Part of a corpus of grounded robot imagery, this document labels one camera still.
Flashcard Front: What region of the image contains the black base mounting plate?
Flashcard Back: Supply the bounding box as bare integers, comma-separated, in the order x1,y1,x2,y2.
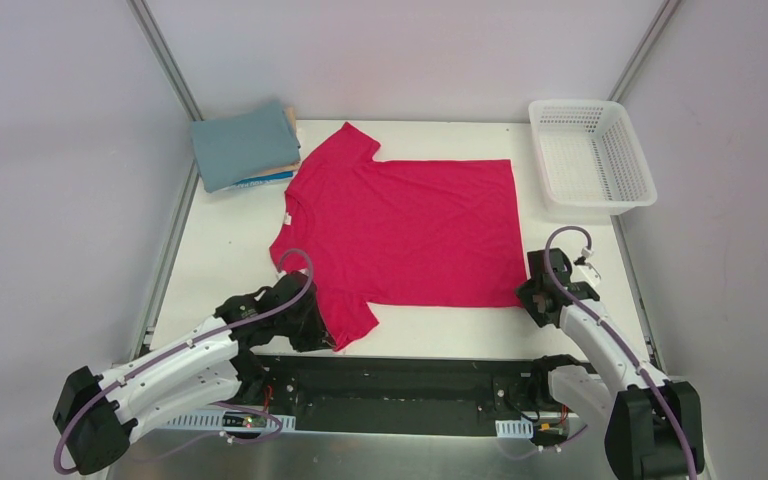
135,347,664,439

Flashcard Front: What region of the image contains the left white cable duct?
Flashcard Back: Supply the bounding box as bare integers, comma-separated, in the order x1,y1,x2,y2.
160,409,296,433

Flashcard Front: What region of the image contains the red t shirt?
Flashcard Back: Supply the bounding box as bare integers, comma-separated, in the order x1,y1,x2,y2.
269,123,526,349

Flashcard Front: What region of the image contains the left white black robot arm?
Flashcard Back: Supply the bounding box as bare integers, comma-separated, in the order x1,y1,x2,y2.
52,271,334,475

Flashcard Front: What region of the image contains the aluminium corner post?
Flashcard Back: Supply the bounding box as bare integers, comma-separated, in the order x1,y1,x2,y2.
608,0,683,103
126,0,204,121

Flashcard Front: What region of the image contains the aluminium frame rail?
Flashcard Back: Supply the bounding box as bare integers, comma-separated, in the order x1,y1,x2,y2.
99,362,698,420

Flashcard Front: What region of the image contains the white cable duct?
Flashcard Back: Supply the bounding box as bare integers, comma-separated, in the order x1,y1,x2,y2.
160,409,296,433
495,418,534,440

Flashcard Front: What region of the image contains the right aluminium corner post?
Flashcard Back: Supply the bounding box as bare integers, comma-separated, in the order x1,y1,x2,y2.
608,0,683,103

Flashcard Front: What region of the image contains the folded teal t shirt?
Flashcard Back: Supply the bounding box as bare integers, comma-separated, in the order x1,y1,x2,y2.
190,100,300,193

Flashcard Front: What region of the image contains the white plastic basket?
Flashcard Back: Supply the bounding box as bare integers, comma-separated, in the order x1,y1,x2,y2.
528,99,658,218

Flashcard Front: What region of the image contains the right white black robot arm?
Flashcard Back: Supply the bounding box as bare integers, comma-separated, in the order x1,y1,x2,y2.
513,248,705,479

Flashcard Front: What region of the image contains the left aluminium corner post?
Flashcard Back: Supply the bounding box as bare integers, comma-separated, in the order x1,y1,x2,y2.
126,0,204,121

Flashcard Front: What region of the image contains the folded blue white t shirt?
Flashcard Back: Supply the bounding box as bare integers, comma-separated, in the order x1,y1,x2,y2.
226,171,296,190

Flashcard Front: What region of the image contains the folded beige t shirt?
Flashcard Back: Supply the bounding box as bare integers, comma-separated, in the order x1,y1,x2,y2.
262,106,301,175

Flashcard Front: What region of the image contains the right white cable duct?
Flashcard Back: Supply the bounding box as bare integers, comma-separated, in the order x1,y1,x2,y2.
495,418,534,440

